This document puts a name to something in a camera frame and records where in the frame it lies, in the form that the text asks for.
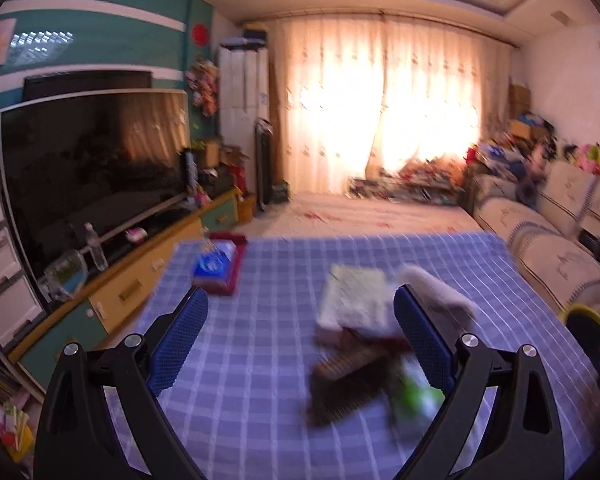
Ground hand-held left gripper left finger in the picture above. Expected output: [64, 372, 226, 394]
[34, 286, 210, 480]

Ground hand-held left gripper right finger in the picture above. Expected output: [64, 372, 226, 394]
[392, 284, 566, 480]

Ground white tissue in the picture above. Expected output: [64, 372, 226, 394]
[397, 264, 478, 333]

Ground green label drink bottle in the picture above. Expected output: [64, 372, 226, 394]
[387, 355, 446, 431]

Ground pale green tea box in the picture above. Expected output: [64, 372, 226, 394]
[316, 262, 396, 333]

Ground brown hair comb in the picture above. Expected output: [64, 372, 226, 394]
[307, 327, 411, 428]

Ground black bin with yellow rim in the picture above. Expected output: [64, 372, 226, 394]
[557, 302, 600, 406]

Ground yellow and green television cabinet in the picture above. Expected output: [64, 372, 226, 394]
[7, 187, 246, 391]

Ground blue tissue pack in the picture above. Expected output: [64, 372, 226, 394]
[192, 240, 241, 281]

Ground red tray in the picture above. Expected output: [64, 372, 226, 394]
[192, 231, 248, 297]

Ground blue checked tablecloth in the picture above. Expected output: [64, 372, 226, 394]
[105, 232, 600, 480]

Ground clear water bottle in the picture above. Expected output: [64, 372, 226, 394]
[82, 222, 109, 272]

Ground clear glass container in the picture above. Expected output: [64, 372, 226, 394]
[44, 250, 88, 301]

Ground floral floor sheet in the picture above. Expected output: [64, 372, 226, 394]
[245, 192, 486, 241]

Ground yellow basket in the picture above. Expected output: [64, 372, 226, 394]
[237, 194, 258, 223]

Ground beige sofa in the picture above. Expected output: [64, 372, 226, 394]
[467, 160, 600, 321]

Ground cluttered glass coffee table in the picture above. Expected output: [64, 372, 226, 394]
[347, 157, 466, 206]

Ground white plastic drawer unit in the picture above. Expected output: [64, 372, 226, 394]
[0, 170, 46, 351]

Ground stack of books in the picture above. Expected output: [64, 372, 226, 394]
[0, 360, 36, 466]

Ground open cardboard box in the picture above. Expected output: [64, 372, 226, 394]
[197, 140, 246, 168]

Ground large flat television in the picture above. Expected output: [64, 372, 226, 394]
[0, 89, 191, 281]

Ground black tower fan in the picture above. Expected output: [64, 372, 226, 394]
[254, 119, 276, 211]

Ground pile of plush toys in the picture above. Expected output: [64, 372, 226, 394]
[530, 140, 600, 183]

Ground hanging artificial flowers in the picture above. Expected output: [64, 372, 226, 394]
[185, 57, 220, 118]

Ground white standing air conditioner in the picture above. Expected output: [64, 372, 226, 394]
[217, 42, 271, 161]

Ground stack of cardboard boxes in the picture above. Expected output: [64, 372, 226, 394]
[507, 85, 531, 121]

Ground cream embroidered curtain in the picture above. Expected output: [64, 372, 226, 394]
[272, 12, 513, 196]

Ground smaller black television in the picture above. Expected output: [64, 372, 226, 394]
[22, 71, 153, 103]

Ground curtain rod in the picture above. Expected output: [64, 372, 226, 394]
[240, 7, 521, 51]

